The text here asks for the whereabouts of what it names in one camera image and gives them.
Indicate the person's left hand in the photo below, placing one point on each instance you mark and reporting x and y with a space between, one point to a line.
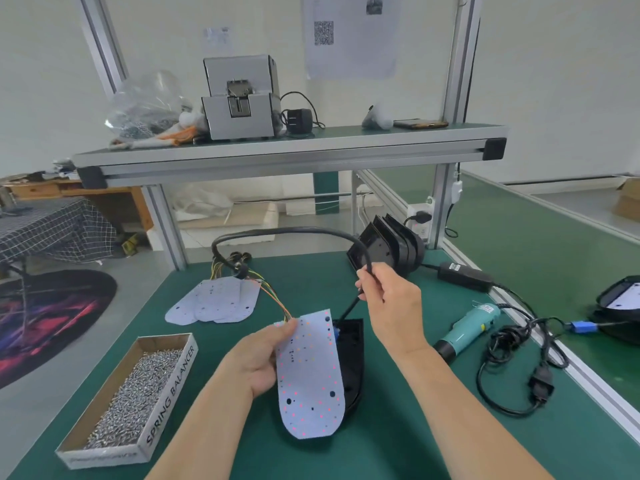
250 362

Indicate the person's right hand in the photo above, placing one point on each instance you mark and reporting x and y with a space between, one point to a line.
397 312

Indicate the person's right fingers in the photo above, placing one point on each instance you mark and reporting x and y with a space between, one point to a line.
369 289

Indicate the person's left thumb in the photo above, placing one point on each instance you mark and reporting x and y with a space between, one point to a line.
284 329

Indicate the white dotted circuit board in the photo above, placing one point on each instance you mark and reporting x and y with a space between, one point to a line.
187 307
252 297
220 299
310 379

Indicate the person's left forearm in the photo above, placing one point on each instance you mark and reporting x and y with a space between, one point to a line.
200 429

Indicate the person's right forearm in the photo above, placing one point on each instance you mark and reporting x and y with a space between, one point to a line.
460 419

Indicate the stack of black lamp housings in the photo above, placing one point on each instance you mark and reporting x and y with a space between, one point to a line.
392 242

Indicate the white power strip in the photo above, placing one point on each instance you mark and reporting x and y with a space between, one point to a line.
419 214

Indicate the black power adapter brick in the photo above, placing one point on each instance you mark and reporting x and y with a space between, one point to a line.
465 276

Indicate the teal electric screwdriver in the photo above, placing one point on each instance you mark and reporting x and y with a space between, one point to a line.
467 332

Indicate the open cardboard screw box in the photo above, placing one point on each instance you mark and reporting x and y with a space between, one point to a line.
170 394

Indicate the crumpled white plastic bag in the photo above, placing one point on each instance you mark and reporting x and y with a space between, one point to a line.
200 202

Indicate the pile of silver screws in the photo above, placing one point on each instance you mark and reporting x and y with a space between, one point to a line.
135 394

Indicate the small wrapped grey item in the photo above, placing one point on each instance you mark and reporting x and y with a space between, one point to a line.
377 118

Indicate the dark smartphone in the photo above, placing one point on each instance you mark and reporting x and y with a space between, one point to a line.
420 124

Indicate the small black plug adapter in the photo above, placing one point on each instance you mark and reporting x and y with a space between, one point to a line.
298 120

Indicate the grey screw feeder machine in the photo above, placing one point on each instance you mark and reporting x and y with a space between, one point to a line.
240 109

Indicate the orange and white work gloves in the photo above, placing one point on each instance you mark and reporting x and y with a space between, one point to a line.
172 135

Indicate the wooden table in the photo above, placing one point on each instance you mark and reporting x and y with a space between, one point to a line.
100 190

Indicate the round dark colourful rug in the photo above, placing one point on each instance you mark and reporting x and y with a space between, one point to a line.
45 319

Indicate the large white paper sheet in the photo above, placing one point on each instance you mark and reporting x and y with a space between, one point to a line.
350 44

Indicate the black lamp housing with board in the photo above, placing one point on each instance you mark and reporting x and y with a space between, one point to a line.
617 317

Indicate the dark checkered tablecloth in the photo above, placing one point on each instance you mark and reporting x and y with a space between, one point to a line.
50 229

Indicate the clear plastic bag of parts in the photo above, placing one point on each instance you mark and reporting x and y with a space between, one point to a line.
145 102

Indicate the brown cardboard box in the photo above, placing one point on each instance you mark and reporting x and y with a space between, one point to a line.
629 199

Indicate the small white paper note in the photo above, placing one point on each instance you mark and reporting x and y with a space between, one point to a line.
217 37

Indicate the white inline switch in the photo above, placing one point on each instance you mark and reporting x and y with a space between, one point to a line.
456 189

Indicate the aluminium frame workbench shelf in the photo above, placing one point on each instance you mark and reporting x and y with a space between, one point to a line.
300 147

